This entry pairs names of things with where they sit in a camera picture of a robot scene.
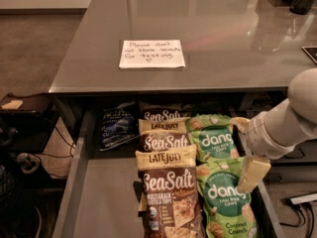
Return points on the dark blue chip bag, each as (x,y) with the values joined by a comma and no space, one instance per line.
(119,126)

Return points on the white handwritten paper note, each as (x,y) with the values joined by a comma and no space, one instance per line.
(152,54)

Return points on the middle brown sea salt bag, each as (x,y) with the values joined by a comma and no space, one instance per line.
(160,136)

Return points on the grey open top drawer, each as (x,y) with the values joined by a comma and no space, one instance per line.
(102,193)

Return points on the brown sea salt bag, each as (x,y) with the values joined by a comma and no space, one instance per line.
(160,112)
(160,136)
(170,192)

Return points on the rear brown sea salt bag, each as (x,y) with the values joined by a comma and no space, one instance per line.
(160,112)

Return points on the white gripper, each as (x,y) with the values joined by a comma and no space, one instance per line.
(259,137)

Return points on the black side cart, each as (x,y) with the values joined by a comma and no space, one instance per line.
(25,133)

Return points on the yellow sticky note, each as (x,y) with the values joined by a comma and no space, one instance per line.
(12,105)

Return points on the front brown sea salt bag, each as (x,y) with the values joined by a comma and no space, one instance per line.
(170,192)

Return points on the green dang chip bag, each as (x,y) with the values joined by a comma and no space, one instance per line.
(228,212)
(212,135)

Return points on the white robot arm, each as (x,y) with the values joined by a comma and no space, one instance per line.
(273,134)

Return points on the grey power strip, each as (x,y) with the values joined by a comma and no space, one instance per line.
(304,198)

